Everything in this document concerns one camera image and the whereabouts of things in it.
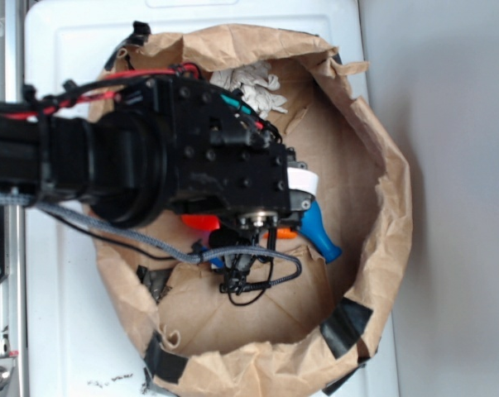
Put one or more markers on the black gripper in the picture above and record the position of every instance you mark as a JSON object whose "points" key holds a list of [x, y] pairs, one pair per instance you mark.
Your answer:
{"points": [[222, 159]]}

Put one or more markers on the orange toy carrot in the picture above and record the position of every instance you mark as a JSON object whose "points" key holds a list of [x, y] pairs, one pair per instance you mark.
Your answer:
{"points": [[210, 223]]}

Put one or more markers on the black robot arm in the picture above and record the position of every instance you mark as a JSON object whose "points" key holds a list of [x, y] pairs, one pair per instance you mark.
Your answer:
{"points": [[132, 148]]}

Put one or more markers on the crumpled white paper ball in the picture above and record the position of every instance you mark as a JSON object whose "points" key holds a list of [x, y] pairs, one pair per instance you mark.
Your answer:
{"points": [[257, 85]]}

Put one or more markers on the blue plastic toy bottle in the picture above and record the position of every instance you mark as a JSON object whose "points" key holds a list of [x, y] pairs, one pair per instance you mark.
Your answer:
{"points": [[312, 228]]}

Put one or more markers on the white plastic bin lid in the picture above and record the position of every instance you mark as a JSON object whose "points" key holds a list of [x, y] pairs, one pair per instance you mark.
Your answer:
{"points": [[76, 344]]}

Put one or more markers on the aluminium frame rail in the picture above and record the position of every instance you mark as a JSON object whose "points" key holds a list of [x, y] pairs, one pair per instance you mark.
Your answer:
{"points": [[13, 350]]}

